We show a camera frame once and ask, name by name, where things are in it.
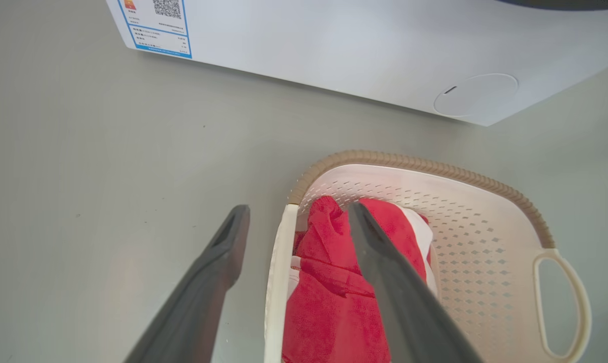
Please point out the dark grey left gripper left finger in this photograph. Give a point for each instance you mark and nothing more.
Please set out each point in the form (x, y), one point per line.
(193, 302)

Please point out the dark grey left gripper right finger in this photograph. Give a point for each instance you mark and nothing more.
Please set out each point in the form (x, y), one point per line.
(410, 307)

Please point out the white plastic laundry basket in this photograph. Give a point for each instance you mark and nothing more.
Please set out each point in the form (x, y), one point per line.
(475, 252)

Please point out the white cloth garment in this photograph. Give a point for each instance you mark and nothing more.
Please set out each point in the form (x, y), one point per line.
(421, 237)

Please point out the red cloth garment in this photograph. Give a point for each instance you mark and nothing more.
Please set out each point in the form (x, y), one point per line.
(329, 297)

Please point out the white washing machine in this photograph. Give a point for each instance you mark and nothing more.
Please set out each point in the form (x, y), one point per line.
(384, 45)

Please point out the blue energy label sticker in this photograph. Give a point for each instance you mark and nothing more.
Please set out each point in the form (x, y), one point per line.
(158, 25)

